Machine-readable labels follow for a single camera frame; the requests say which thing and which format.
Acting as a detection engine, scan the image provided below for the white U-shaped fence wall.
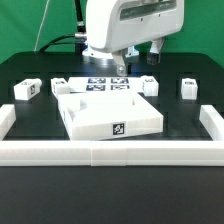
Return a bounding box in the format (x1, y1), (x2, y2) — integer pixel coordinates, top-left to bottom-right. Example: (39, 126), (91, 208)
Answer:
(0, 104), (224, 166)

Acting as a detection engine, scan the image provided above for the black cable bundle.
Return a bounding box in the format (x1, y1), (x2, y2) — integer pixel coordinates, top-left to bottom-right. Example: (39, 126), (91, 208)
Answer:
(39, 0), (88, 53)

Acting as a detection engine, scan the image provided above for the white marker tag sheet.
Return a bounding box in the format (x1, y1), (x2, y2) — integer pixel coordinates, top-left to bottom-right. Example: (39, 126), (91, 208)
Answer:
(68, 77), (143, 92)

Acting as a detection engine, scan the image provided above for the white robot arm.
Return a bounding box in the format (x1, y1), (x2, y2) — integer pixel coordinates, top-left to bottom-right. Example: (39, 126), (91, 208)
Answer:
(84, 0), (184, 76)

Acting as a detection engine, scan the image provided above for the thin white cable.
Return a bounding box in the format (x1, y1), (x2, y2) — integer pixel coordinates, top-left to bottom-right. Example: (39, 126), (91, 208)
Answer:
(33, 0), (51, 52)

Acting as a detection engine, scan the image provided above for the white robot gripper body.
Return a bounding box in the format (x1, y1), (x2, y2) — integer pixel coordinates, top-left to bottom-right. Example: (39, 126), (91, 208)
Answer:
(86, 0), (184, 53)

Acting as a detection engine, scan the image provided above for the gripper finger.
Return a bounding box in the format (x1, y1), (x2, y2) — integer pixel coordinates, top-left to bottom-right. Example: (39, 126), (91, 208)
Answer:
(147, 38), (164, 65)
(112, 49), (127, 76)

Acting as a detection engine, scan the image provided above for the white square tabletop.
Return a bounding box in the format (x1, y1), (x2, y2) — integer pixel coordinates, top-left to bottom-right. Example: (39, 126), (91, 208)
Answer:
(58, 91), (163, 140)

